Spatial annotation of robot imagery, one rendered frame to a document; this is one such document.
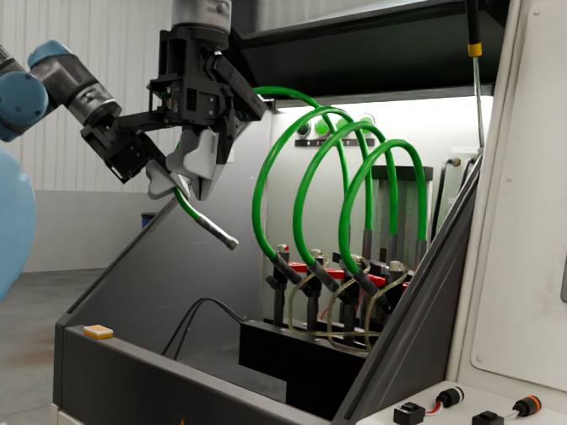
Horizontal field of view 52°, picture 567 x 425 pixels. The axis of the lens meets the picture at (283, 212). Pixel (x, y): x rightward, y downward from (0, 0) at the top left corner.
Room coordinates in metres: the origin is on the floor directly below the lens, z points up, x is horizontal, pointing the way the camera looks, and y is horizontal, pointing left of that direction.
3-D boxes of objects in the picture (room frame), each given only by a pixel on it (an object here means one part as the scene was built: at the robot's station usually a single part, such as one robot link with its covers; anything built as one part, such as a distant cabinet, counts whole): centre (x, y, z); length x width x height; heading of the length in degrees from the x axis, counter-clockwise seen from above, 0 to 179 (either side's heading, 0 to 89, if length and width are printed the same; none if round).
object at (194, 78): (0.75, 0.12, 1.37); 0.09 x 0.08 x 0.12; 138
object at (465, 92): (1.26, -0.18, 1.43); 0.54 x 0.03 x 0.02; 48
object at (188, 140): (0.76, 0.13, 1.26); 0.06 x 0.03 x 0.09; 138
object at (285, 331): (0.99, -0.09, 0.91); 0.34 x 0.10 x 0.15; 48
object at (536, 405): (0.66, -0.27, 0.99); 0.12 x 0.02 x 0.02; 130
